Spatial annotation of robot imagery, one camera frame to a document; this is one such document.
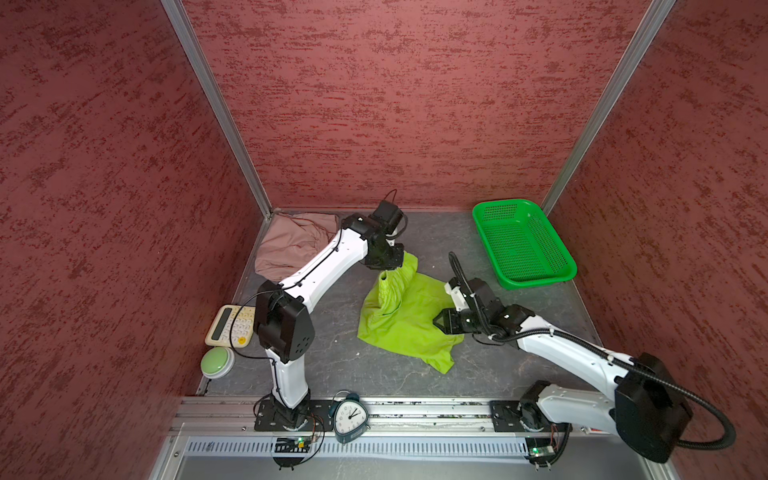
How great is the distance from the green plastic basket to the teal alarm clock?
58 cm

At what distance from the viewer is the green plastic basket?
97 centimetres

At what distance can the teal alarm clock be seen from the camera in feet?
2.28
